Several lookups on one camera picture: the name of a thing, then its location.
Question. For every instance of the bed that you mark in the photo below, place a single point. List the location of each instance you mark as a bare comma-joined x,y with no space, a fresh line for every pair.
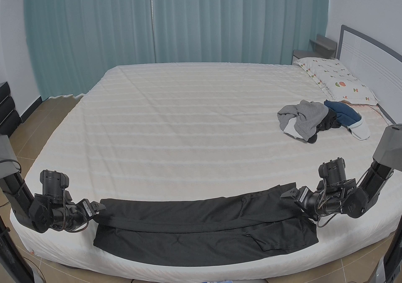
188,118

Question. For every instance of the black chest of drawers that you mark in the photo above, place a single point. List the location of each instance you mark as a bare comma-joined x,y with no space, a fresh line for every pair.
8,106

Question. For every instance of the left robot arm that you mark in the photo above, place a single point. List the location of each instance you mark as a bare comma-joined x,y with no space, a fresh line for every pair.
15,193

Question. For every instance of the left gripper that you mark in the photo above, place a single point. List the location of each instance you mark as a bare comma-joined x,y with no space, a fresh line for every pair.
81,212

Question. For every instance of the blue-green curtain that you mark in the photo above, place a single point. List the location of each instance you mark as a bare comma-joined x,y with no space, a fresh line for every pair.
88,24
245,8

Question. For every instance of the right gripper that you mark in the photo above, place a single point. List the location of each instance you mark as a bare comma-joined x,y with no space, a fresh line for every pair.
306,201

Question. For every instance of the pile of clothes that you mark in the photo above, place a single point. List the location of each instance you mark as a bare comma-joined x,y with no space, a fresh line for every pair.
311,118

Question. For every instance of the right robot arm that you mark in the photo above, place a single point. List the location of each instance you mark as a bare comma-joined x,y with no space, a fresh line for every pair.
389,146

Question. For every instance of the grey bedside table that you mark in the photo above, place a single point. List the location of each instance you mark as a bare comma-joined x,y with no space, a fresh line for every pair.
323,43

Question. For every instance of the black T-shirt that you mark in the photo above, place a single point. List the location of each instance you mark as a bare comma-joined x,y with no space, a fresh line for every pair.
188,231

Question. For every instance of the white printed pillow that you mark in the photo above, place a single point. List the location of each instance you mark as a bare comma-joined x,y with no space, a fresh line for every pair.
339,79

